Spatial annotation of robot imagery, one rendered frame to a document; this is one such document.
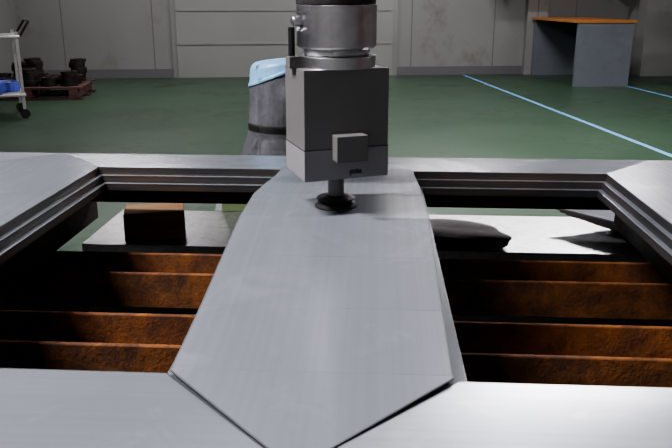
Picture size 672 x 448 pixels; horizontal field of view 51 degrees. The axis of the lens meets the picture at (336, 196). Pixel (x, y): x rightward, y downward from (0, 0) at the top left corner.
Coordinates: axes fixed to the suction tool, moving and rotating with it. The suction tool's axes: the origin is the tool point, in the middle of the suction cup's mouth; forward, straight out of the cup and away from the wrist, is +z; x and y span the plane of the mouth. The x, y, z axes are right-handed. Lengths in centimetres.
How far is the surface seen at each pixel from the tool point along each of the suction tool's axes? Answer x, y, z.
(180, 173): 35.0, -10.9, 2.8
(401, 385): -29.2, -6.1, 1.5
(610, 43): 663, 595, 37
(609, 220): 27, 58, 15
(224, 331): -19.2, -15.1, 1.1
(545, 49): 807, 605, 54
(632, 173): 11.0, 47.1, 2.0
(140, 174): 37.2, -16.2, 3.0
